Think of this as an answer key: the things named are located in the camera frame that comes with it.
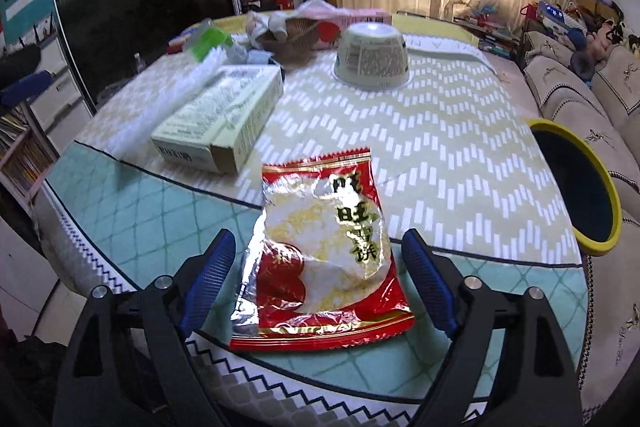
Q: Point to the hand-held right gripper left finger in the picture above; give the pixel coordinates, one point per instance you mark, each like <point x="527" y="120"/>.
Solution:
<point x="210" y="277"/>

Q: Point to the yellow rimmed trash bin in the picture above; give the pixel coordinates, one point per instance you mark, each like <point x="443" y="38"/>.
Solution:
<point x="575" y="187"/>

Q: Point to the blue patterned bag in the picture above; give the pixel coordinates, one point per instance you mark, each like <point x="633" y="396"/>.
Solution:
<point x="552" y="17"/>

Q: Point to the instant noodle paper bowl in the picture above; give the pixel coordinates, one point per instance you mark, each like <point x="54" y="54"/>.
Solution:
<point x="372" y="57"/>

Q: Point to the pale green cardboard box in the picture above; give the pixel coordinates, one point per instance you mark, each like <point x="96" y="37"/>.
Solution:
<point x="220" y="122"/>

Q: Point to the brown wicker basket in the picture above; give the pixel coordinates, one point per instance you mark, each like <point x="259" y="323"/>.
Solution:
<point x="295" y="42"/>

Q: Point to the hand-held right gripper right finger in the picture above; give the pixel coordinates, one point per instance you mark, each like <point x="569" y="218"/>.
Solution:
<point x="430" y="287"/>

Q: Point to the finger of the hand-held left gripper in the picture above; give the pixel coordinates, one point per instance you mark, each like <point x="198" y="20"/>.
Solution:
<point x="22" y="89"/>
<point x="15" y="62"/>

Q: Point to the large black television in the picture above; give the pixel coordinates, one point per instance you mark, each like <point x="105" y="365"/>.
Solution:
<point x="145" y="17"/>

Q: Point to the low shelf with books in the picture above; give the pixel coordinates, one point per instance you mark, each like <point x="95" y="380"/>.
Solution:
<point x="20" y="152"/>

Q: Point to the clear water bottle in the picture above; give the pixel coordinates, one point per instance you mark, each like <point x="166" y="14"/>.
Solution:
<point x="139" y="63"/>

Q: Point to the pink carton box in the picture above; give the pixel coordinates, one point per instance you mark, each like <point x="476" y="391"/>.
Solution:
<point x="360" y="17"/>

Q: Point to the heap of plush toys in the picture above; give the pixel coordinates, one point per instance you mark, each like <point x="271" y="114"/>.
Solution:
<point x="605" y="37"/>

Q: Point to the red snack packet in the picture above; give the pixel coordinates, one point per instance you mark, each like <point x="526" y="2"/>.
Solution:
<point x="320" y="257"/>

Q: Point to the cluttered low table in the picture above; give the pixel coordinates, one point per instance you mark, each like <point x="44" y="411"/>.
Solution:
<point x="485" y="29"/>

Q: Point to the beige embroidered sofa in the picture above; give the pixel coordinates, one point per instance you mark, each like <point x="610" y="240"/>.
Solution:
<point x="565" y="92"/>

